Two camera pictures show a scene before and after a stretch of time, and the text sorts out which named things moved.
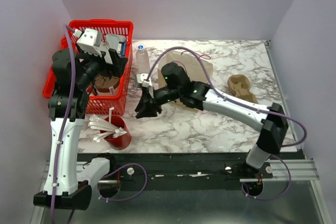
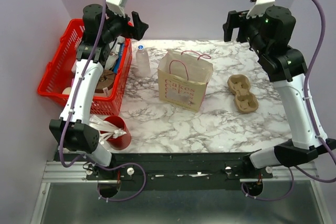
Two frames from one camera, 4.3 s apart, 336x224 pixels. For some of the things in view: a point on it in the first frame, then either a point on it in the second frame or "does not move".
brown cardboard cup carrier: x=239 y=86 does not move
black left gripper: x=115 y=68 -> x=135 y=31
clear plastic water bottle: x=142 y=61 does not move
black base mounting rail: x=180 y=170 does not move
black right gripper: x=147 y=105 -> x=236 y=19
